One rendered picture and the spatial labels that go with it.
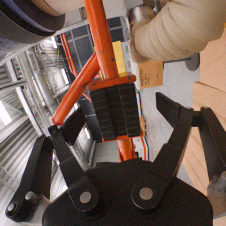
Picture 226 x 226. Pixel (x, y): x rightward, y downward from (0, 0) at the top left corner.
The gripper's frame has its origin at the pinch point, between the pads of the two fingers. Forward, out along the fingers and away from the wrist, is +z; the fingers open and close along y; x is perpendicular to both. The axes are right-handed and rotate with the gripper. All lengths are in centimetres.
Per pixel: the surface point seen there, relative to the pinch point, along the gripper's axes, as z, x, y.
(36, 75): 432, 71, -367
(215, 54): 13.7, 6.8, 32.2
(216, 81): 13.0, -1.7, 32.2
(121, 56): 723, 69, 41
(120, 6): 93, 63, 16
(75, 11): 88, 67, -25
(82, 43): 1031, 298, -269
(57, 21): 4.7, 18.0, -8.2
